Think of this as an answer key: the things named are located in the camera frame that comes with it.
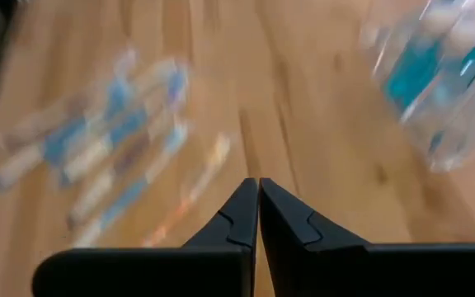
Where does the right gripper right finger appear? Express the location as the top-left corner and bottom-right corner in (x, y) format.
(260, 177), (475, 297)

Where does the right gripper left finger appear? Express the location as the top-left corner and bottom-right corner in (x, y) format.
(32, 177), (260, 297)

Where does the orange toothbrush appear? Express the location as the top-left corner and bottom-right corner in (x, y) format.
(140, 131), (233, 248)

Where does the blue toothbrush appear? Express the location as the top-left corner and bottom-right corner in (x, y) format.
(72, 119), (191, 248)
(59, 57), (191, 185)
(0, 115), (90, 193)
(96, 45), (143, 120)

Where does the purple toothbrush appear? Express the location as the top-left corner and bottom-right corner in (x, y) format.
(66, 105), (176, 226)

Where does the clear acrylic organizer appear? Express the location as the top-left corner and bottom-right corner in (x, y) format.
(359, 0), (475, 174)

